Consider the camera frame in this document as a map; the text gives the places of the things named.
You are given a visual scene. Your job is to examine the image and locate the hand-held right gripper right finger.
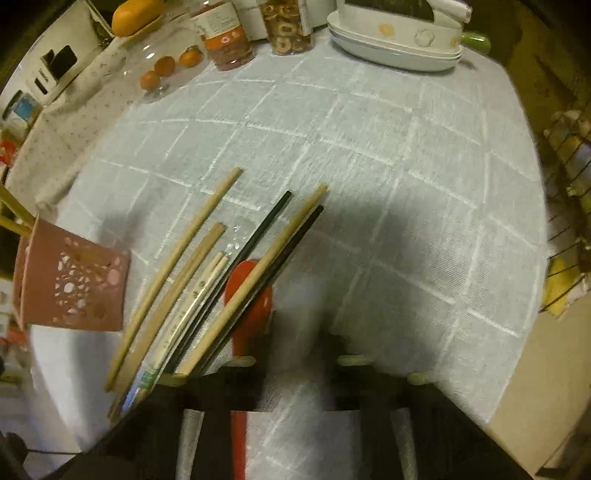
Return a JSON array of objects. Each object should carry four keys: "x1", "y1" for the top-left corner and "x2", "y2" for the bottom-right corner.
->
[{"x1": 322, "y1": 331, "x2": 532, "y2": 480}]

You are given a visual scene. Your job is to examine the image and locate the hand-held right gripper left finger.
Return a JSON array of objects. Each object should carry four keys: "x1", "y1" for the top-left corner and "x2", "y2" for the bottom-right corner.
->
[{"x1": 60, "y1": 359, "x2": 277, "y2": 480}]

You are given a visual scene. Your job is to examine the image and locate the red plastic spoon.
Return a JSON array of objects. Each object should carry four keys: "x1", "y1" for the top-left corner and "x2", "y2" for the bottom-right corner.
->
[{"x1": 224, "y1": 260, "x2": 274, "y2": 480}]

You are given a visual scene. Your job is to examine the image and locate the plastic chopsticks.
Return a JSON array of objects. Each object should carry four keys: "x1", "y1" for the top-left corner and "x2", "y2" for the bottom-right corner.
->
[{"x1": 120, "y1": 251, "x2": 230, "y2": 416}]

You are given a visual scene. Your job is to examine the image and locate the black chopstick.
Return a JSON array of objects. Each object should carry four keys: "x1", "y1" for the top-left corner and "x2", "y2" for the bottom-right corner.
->
[
  {"x1": 198, "y1": 205, "x2": 325, "y2": 372},
  {"x1": 164, "y1": 190, "x2": 293, "y2": 374}
]

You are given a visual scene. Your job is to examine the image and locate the pink perforated utensil holder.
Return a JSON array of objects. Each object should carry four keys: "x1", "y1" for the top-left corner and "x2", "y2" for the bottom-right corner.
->
[{"x1": 13, "y1": 216, "x2": 132, "y2": 333}]

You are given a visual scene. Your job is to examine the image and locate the floral cabinet cloth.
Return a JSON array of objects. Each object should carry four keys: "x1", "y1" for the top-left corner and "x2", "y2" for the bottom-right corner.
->
[{"x1": 9, "y1": 23, "x2": 208, "y2": 210}]

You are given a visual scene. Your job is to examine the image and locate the white deep plate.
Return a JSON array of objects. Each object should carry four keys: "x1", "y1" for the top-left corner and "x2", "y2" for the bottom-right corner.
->
[
  {"x1": 326, "y1": 10, "x2": 462, "y2": 63},
  {"x1": 332, "y1": 32, "x2": 462, "y2": 72}
]

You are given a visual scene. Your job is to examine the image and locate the jar of red berries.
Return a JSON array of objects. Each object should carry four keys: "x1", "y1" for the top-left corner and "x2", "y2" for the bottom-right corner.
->
[{"x1": 189, "y1": 0, "x2": 256, "y2": 71}]

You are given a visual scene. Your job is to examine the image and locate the glass teapot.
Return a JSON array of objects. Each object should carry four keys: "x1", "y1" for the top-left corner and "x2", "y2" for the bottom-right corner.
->
[{"x1": 122, "y1": 21, "x2": 208, "y2": 104}]

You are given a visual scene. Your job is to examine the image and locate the jar of dried fruit rings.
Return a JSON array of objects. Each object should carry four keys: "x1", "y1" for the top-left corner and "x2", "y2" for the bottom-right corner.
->
[{"x1": 259, "y1": 0, "x2": 315, "y2": 55}]

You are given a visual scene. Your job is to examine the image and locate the blue label glass jar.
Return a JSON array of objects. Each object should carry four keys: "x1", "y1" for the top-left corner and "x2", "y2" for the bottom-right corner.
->
[{"x1": 2, "y1": 92, "x2": 42, "y2": 127}]

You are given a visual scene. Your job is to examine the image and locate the wooden teapot lid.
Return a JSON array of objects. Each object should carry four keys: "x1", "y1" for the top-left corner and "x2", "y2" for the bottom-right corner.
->
[{"x1": 120, "y1": 16, "x2": 168, "y2": 41}]

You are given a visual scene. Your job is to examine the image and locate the white air fryer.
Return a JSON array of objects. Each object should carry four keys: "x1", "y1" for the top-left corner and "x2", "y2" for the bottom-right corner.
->
[{"x1": 21, "y1": 0, "x2": 115, "y2": 107}]

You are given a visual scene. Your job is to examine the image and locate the dark green pumpkin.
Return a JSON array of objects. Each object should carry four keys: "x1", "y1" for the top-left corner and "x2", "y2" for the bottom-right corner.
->
[{"x1": 344, "y1": 0, "x2": 435, "y2": 23}]

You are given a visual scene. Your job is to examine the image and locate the large orange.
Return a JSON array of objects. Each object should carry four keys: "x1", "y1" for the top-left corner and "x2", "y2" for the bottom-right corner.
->
[{"x1": 112, "y1": 0, "x2": 166, "y2": 37}]

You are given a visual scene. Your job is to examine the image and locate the black wire rack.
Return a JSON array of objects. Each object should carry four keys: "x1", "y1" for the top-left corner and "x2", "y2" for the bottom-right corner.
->
[{"x1": 536, "y1": 106, "x2": 591, "y2": 319}]

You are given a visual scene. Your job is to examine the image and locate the white pan with green handle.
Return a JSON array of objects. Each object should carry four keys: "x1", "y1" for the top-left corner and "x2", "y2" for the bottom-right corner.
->
[{"x1": 339, "y1": 0, "x2": 491, "y2": 51}]

